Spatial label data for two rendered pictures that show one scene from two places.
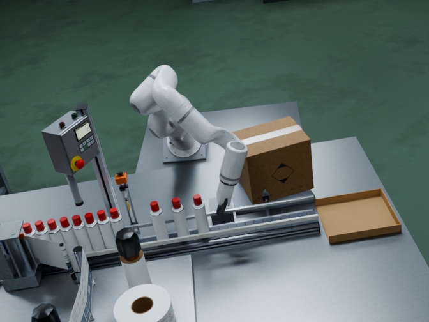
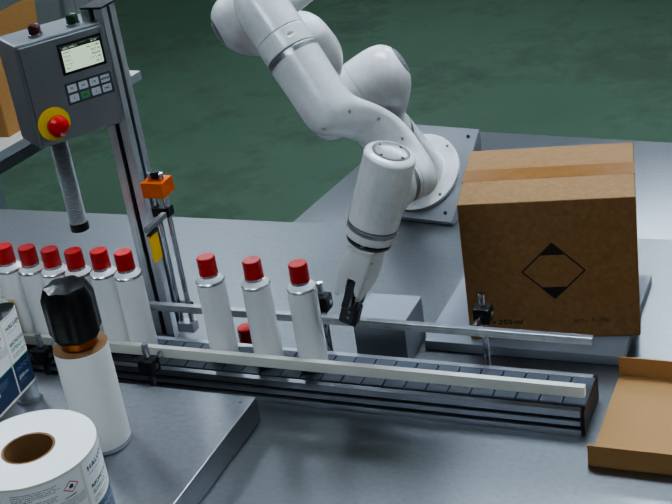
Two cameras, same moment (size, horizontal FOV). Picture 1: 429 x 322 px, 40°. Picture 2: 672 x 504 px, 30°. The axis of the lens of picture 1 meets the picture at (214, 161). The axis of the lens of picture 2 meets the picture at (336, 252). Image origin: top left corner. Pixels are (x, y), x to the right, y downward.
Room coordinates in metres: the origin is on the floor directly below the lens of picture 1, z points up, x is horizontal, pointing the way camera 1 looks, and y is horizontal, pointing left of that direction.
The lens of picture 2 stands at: (0.27, -0.76, 2.02)
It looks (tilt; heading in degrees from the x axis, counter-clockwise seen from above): 26 degrees down; 25
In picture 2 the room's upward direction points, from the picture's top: 9 degrees counter-clockwise
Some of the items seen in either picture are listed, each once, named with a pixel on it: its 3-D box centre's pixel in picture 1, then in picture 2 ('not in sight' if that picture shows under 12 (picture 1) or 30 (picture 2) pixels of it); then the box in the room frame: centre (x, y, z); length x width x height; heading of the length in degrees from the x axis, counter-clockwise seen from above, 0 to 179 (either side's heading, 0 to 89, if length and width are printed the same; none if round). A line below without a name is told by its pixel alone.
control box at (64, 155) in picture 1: (71, 142); (63, 80); (2.06, 0.54, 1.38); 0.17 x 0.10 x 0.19; 144
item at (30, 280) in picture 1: (15, 255); not in sight; (1.89, 0.86, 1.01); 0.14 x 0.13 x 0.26; 89
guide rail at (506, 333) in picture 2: (189, 217); (290, 316); (2.00, 0.15, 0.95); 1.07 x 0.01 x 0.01; 89
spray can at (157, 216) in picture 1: (158, 222); (215, 307); (1.97, 0.28, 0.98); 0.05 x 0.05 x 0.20
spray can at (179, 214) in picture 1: (179, 218); (260, 311); (1.97, 0.18, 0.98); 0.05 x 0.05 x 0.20
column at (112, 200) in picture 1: (103, 176); (136, 178); (2.12, 0.48, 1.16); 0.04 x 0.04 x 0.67; 89
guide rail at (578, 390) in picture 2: (192, 237); (278, 362); (1.93, 0.15, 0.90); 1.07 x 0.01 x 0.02; 89
